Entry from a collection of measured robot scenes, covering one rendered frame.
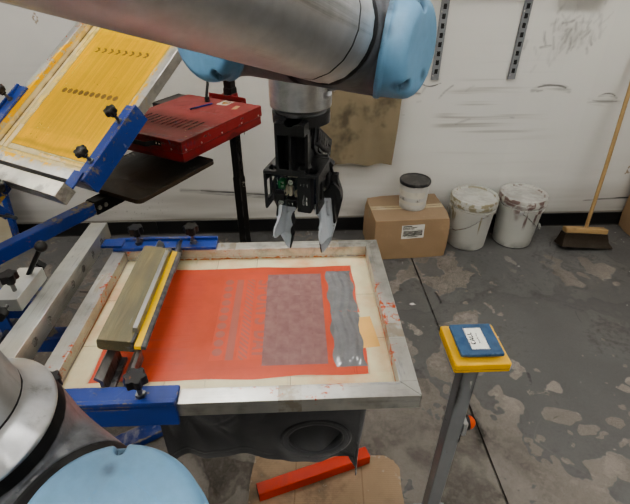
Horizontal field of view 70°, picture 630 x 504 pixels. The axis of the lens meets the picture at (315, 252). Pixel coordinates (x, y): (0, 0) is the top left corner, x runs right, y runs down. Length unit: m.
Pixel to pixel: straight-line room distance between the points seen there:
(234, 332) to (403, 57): 0.88
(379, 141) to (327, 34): 2.77
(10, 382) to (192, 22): 0.27
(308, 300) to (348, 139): 1.94
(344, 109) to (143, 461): 2.70
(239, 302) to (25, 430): 0.87
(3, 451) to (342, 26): 0.35
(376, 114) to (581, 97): 1.33
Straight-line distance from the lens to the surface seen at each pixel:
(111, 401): 0.98
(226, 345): 1.09
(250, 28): 0.24
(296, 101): 0.53
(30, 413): 0.39
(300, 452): 1.20
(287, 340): 1.09
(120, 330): 1.05
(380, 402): 0.95
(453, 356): 1.10
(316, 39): 0.29
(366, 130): 2.97
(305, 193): 0.56
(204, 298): 1.23
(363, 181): 3.19
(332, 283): 1.24
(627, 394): 2.64
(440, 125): 3.16
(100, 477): 0.36
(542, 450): 2.25
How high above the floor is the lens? 1.72
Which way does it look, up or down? 34 degrees down
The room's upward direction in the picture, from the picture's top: straight up
